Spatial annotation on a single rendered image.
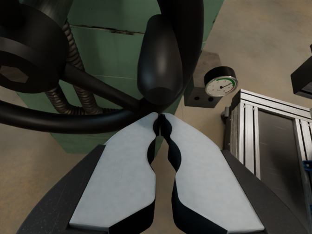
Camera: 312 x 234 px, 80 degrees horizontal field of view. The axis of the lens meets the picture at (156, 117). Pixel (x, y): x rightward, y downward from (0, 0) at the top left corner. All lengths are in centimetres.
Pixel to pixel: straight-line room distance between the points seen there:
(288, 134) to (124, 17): 93
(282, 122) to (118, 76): 87
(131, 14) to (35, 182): 86
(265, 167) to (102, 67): 76
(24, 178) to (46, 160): 11
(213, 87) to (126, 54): 19
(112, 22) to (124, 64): 10
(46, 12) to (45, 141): 91
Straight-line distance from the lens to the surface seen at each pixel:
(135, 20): 36
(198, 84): 44
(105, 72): 45
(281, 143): 104
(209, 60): 50
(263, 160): 95
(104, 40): 39
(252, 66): 165
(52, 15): 21
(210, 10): 36
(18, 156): 110
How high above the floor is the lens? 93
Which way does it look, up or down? 59 degrees down
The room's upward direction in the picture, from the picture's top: 15 degrees clockwise
